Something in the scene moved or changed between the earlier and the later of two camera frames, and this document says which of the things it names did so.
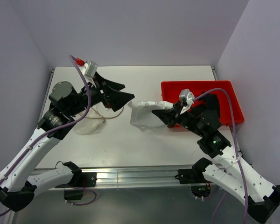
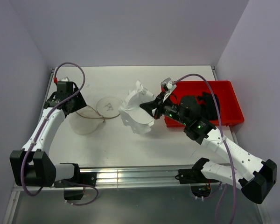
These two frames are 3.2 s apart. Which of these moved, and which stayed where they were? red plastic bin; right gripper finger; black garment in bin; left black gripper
Moved: right gripper finger; left black gripper
Stayed: black garment in bin; red plastic bin
